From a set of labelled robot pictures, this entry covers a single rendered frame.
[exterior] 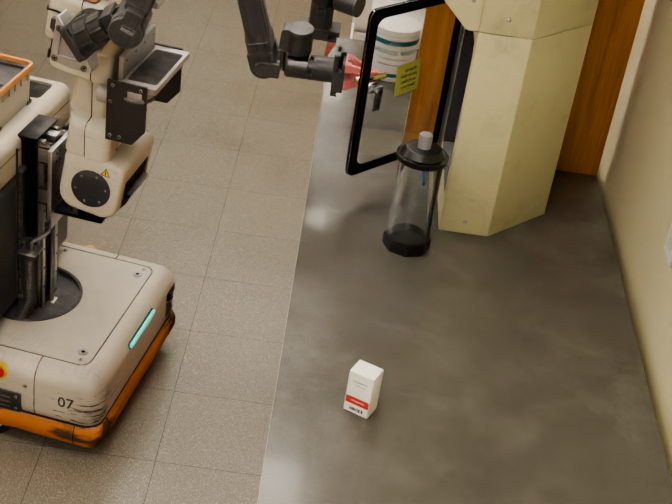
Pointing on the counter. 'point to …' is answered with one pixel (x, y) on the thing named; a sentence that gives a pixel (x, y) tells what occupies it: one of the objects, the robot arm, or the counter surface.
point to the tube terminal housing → (514, 113)
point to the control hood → (467, 12)
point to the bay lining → (459, 86)
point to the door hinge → (451, 84)
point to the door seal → (369, 79)
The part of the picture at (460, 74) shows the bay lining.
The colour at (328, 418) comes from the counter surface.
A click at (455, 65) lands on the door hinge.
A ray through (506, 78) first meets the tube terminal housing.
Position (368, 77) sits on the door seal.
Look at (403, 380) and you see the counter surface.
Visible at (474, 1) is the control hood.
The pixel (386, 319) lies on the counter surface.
